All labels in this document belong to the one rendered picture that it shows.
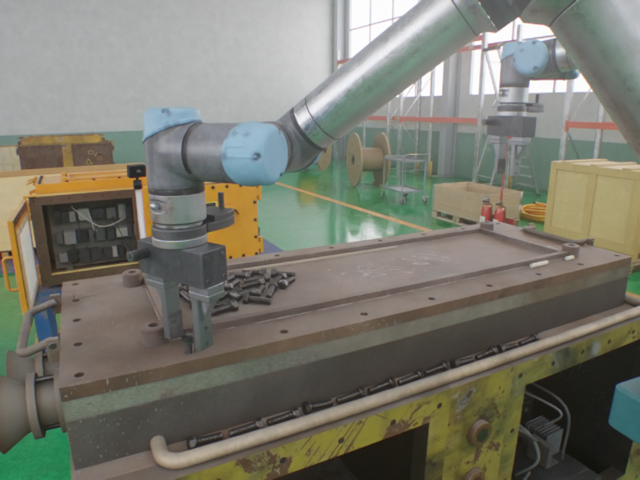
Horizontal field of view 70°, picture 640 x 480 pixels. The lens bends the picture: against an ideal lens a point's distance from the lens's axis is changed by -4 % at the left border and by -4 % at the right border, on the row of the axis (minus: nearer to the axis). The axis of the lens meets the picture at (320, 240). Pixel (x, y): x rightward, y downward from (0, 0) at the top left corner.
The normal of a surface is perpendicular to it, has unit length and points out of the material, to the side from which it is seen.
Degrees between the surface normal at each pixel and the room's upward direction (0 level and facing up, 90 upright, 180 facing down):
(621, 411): 90
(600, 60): 114
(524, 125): 90
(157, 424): 90
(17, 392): 40
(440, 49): 130
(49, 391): 34
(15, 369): 50
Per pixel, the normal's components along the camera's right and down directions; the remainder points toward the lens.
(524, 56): -0.69, 0.18
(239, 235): 0.47, 0.23
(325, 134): 0.07, 0.78
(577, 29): -0.80, 0.51
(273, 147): 0.90, 0.11
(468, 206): -0.89, 0.12
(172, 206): 0.15, 0.26
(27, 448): 0.00, -0.97
